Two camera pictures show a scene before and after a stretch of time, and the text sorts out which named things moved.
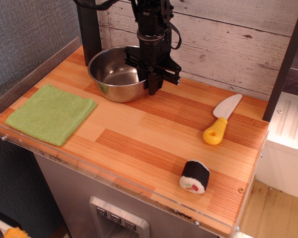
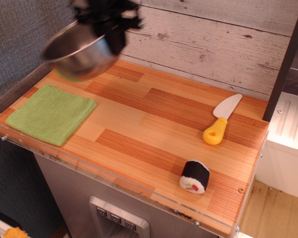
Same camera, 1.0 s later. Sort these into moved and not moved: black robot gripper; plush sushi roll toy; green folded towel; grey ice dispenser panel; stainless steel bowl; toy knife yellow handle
Moved: stainless steel bowl; black robot gripper
Not moved: grey ice dispenser panel; green folded towel; plush sushi roll toy; toy knife yellow handle
